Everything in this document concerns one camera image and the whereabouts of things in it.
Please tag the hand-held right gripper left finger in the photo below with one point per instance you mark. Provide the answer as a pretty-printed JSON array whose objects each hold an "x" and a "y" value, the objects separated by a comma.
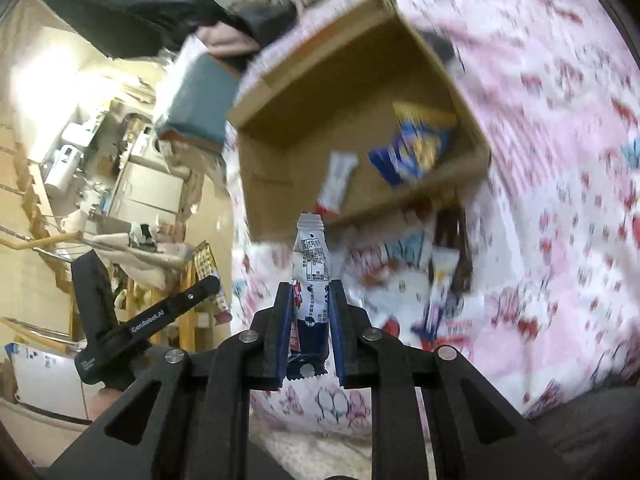
[{"x": 285, "y": 332}]

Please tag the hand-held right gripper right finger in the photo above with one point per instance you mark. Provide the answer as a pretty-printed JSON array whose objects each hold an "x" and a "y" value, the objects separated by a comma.
[{"x": 336, "y": 332}]

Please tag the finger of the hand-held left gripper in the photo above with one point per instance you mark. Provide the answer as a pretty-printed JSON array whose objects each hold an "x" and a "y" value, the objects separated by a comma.
[
  {"x": 92, "y": 295},
  {"x": 170, "y": 307}
]

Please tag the yellow white snack packet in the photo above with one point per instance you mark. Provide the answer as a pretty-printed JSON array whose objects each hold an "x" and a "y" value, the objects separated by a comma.
[{"x": 212, "y": 280}]

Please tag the white blue red snack packet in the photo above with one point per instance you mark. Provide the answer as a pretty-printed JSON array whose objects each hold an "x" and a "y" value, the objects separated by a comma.
[{"x": 312, "y": 260}]

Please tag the dark brown snack packet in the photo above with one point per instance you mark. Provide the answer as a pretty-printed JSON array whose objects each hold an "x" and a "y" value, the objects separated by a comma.
[{"x": 450, "y": 230}]

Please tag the blue yellow snack bag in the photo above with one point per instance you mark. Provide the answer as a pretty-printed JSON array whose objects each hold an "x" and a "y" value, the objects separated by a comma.
[{"x": 415, "y": 150}]

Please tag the cardboard box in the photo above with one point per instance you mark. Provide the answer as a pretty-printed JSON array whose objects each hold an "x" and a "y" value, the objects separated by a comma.
[{"x": 310, "y": 110}]

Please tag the white draped cloth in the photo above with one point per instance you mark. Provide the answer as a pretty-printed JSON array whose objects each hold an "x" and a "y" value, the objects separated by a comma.
[{"x": 140, "y": 257}]

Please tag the white board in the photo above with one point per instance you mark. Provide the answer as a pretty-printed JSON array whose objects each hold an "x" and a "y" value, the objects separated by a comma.
[{"x": 45, "y": 380}]

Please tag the white cabinet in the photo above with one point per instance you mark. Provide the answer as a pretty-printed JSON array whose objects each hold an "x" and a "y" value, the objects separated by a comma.
[{"x": 150, "y": 190}]

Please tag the white appliance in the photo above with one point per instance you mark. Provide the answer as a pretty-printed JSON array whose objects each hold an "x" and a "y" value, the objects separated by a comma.
[{"x": 62, "y": 170}]

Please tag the teal box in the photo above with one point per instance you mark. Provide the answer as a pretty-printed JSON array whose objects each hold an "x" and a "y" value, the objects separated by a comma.
[{"x": 195, "y": 100}]

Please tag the pink cloth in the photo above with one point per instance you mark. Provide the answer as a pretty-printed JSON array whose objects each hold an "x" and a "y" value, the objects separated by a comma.
[{"x": 225, "y": 40}]

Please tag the dark grey cloth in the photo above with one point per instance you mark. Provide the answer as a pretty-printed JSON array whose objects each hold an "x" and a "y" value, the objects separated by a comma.
[{"x": 590, "y": 435}]

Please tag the pink printed blanket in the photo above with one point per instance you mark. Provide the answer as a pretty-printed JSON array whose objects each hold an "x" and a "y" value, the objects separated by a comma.
[{"x": 550, "y": 160}]

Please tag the black garment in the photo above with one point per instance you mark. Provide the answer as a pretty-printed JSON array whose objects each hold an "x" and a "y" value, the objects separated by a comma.
[{"x": 125, "y": 10}]

